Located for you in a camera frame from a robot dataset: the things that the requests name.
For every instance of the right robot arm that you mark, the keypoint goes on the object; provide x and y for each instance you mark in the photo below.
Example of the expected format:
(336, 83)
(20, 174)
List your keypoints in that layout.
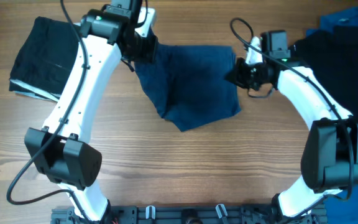
(329, 163)

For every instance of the left white rail clip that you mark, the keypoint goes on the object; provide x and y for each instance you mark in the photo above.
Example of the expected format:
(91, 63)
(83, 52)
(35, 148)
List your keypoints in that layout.
(150, 212)

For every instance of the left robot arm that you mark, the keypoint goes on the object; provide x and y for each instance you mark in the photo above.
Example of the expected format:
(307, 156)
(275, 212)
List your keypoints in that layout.
(119, 32)

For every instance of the folded black garment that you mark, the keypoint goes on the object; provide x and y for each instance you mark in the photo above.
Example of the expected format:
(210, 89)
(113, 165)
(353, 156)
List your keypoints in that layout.
(45, 59)

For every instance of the blue polo shirt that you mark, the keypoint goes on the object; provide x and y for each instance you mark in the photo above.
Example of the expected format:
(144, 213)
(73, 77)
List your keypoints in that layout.
(340, 212)

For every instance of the black t-shirt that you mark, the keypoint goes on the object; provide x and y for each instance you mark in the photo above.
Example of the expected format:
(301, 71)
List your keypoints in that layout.
(333, 57)

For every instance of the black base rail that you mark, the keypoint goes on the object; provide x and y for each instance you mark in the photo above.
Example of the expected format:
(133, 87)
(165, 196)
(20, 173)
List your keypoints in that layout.
(244, 214)

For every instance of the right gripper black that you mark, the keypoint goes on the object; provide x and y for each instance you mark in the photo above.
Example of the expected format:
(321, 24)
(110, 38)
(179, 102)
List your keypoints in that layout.
(234, 76)

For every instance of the white rail clip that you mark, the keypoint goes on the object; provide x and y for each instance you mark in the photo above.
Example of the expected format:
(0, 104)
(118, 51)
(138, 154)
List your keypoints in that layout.
(221, 211)
(150, 212)

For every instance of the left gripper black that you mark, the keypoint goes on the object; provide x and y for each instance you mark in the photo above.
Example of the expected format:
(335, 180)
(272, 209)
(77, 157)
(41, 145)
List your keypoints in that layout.
(146, 55)

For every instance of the right white rail clip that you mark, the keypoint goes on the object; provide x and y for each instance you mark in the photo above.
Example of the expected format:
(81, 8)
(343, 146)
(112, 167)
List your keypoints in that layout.
(221, 211)

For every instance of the blue denim shorts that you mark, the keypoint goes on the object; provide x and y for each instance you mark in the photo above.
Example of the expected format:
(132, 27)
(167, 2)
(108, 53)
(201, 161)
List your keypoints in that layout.
(187, 84)

